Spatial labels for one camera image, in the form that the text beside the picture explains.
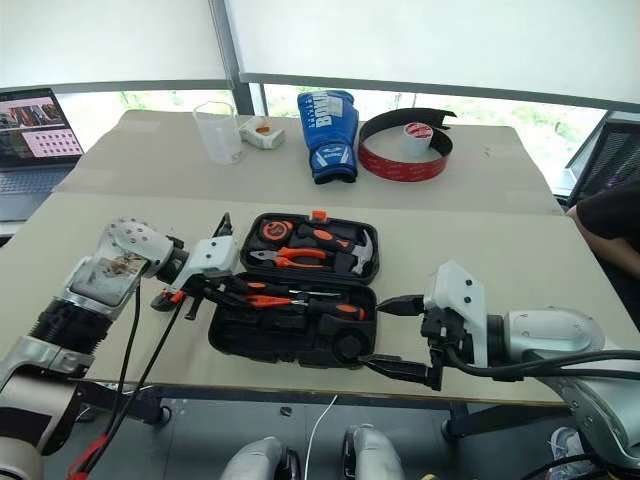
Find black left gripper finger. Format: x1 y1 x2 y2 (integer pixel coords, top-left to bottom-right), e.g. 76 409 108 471
184 285 207 321
203 285 242 304

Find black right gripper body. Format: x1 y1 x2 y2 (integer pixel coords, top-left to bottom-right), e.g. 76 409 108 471
420 305 474 364

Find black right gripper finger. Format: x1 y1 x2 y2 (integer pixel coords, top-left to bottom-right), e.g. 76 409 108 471
377 295 427 318
358 353 444 393

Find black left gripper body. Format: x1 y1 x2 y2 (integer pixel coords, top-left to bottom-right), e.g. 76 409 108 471
198 270 240 290

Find small black orange tool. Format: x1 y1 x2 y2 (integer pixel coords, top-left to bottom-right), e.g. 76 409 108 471
151 288 185 315

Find black plastic tool case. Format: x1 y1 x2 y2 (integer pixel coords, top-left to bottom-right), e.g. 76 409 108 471
207 211 381 372

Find thin black orange screwdriver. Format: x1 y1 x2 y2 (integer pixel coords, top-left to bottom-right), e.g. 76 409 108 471
227 279 344 299

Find orange black tape measure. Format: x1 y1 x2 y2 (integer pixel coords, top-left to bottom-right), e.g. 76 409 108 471
259 218 294 247

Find silver rounded shape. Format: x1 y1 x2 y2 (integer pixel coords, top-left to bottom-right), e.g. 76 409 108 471
219 436 302 480
342 424 407 480

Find black and red coiled band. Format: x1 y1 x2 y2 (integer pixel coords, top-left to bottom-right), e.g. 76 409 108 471
356 105 458 184

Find clear plastic measuring beaker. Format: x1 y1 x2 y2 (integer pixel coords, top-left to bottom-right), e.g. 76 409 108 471
192 100 245 166

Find small white box with orange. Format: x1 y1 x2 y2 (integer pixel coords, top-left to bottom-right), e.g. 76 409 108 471
237 116 287 151

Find white tape roll red top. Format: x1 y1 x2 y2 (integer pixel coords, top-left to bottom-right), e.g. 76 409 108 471
402 121 434 158

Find white sneaker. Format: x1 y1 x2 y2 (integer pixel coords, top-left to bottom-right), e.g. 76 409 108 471
549 426 587 464

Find blue boxing glove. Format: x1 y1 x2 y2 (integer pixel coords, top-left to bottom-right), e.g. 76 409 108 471
296 89 361 186

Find person in black clothes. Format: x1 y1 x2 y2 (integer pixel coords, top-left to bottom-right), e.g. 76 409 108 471
566 180 640 242

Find grey open laptop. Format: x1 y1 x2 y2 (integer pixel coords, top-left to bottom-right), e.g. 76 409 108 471
0 88 87 222

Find white roller blind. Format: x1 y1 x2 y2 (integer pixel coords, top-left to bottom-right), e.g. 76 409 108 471
0 0 234 95
223 0 640 107

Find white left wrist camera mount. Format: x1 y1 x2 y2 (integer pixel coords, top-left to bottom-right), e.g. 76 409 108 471
172 237 242 295

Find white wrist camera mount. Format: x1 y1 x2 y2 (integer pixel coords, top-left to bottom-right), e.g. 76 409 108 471
423 259 489 367
172 237 242 295

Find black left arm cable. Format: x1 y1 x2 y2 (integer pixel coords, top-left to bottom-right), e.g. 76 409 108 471
112 212 236 426
102 273 144 442

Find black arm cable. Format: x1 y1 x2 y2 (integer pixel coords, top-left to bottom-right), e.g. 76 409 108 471
112 212 236 426
444 344 640 384
102 273 144 442

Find orange handled long-nose pliers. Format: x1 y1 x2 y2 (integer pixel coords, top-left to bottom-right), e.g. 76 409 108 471
234 293 311 310

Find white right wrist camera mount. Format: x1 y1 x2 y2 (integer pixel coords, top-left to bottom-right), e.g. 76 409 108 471
423 259 489 367

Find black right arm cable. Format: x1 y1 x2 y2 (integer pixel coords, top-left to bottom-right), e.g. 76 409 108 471
444 344 640 384

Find screwdriver with thick orange-black handle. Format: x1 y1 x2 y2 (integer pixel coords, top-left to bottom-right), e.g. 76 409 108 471
287 298 369 323

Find hammer with black orange handle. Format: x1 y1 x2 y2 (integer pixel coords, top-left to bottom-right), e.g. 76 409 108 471
292 223 377 277

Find orange handled combination pliers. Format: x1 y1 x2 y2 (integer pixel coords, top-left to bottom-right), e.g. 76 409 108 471
248 246 335 272

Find thin white floor cable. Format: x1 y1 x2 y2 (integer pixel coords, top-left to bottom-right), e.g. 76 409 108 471
303 394 341 480

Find red cable clip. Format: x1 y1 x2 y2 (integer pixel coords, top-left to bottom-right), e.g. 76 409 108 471
66 433 109 477

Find grey window frame post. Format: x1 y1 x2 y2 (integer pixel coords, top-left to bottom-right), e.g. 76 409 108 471
207 0 269 119

